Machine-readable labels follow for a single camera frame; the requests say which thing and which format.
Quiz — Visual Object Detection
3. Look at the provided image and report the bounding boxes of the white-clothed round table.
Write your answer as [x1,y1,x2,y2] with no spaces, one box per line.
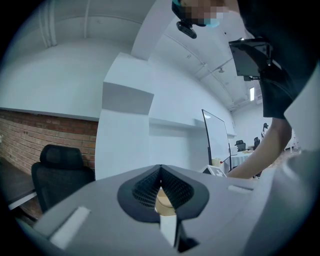
[230,149,254,171]

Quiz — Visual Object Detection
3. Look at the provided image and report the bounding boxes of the black-framed whiteboard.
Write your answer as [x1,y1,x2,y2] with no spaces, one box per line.
[201,108,232,174]

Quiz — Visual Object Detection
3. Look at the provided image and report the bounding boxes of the person's head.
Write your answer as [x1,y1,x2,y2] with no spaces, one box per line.
[171,0,241,28]

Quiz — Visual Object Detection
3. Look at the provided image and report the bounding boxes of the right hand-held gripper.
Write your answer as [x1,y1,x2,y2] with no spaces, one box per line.
[201,164,228,178]

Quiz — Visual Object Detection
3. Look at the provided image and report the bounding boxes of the white table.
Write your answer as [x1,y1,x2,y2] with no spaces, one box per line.
[159,215,176,247]

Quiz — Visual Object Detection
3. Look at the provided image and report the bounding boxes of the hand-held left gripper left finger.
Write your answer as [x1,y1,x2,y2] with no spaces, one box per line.
[33,164,181,256]

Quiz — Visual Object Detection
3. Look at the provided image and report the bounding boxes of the black office chair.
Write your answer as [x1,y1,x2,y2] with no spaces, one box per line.
[31,144,96,214]

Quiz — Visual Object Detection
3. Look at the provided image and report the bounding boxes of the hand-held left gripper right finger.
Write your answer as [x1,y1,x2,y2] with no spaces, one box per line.
[161,164,256,252]

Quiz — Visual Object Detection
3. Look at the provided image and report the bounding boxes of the person's right forearm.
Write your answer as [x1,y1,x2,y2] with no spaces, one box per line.
[227,116,293,180]

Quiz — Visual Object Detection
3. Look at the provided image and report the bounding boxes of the black chest-mounted monitor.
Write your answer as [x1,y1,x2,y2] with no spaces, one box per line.
[228,37,274,82]

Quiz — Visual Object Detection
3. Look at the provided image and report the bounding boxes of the black head camera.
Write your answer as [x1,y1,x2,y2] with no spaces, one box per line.
[175,21,198,40]

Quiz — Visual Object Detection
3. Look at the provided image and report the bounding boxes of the dark desk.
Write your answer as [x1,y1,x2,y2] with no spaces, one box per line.
[0,159,38,211]

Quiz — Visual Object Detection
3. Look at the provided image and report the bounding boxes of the tan shallow bowl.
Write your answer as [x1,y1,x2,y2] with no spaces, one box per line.
[154,187,176,217]

